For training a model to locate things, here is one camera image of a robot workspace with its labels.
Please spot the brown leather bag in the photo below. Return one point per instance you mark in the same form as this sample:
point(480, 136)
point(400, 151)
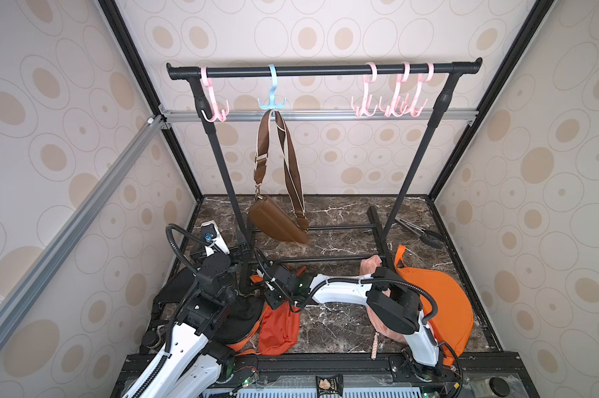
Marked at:
point(264, 213)

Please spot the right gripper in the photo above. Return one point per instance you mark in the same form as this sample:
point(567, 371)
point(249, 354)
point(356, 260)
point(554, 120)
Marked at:
point(270, 279)

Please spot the light blue hook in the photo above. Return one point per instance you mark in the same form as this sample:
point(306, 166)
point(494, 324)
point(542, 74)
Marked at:
point(271, 103)

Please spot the leftmost pink hook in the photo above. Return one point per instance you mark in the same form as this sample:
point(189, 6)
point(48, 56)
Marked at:
point(216, 114)

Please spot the rightmost pink hook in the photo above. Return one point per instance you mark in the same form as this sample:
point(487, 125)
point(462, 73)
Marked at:
point(417, 105)

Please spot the small snack packet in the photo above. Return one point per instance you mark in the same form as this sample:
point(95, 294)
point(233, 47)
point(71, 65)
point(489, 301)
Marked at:
point(330, 385)

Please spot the black base frame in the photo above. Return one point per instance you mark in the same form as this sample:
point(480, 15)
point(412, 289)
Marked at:
point(359, 375)

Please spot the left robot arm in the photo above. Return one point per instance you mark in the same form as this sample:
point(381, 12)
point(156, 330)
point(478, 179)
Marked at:
point(189, 361)

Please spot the aluminium rail wall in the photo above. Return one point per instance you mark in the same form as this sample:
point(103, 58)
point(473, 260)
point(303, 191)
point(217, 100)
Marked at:
point(323, 115)
point(16, 306)

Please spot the black round cap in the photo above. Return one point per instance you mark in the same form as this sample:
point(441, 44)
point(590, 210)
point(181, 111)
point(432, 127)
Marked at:
point(499, 387)

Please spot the bright orange bag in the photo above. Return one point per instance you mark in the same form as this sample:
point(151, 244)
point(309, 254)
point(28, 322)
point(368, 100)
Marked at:
point(455, 318)

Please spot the red-orange waist bag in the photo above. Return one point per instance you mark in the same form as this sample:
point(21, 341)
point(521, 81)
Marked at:
point(279, 328)

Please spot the aluminium rail left wall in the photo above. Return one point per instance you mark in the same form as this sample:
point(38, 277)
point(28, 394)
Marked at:
point(16, 306)

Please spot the aluminium rail back wall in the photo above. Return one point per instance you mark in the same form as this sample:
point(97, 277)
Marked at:
point(323, 115)

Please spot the black tongs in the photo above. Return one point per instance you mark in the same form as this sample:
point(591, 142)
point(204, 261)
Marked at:
point(426, 236)

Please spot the pink bag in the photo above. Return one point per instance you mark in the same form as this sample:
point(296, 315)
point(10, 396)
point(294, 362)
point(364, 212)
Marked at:
point(368, 267)

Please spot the black clothes rack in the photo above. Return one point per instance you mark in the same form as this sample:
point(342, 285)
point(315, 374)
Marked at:
point(455, 70)

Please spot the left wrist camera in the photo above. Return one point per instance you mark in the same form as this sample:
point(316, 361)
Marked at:
point(213, 240)

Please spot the pink hook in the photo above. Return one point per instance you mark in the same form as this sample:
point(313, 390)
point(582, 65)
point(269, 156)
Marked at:
point(216, 114)
point(417, 105)
point(363, 110)
point(391, 108)

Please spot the middle pink hook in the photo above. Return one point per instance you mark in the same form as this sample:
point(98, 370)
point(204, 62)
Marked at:
point(363, 110)

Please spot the black bag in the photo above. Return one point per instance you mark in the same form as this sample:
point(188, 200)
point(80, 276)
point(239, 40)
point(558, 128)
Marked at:
point(223, 316)

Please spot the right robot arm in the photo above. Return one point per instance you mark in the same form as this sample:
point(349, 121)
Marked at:
point(426, 309)

